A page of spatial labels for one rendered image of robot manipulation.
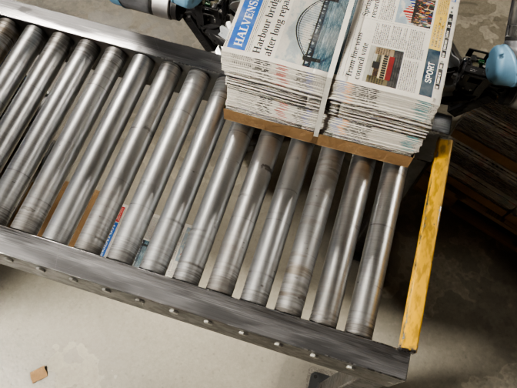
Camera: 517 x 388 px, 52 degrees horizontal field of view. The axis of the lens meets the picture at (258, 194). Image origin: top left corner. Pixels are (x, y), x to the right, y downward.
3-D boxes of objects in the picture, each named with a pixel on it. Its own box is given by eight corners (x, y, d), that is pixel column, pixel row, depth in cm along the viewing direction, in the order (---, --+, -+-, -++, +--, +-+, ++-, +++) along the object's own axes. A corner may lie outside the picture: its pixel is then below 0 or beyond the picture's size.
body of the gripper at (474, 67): (466, 45, 109) (525, 59, 107) (451, 71, 116) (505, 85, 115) (461, 75, 106) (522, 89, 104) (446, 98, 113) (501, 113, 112)
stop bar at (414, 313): (451, 144, 107) (455, 139, 105) (415, 356, 90) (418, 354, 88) (436, 140, 107) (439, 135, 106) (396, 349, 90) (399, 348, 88)
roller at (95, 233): (185, 74, 119) (182, 59, 114) (98, 266, 100) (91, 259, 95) (164, 68, 119) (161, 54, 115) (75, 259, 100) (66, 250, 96)
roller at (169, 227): (240, 88, 117) (240, 75, 113) (163, 286, 98) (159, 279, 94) (218, 83, 118) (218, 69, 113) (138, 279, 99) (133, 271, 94)
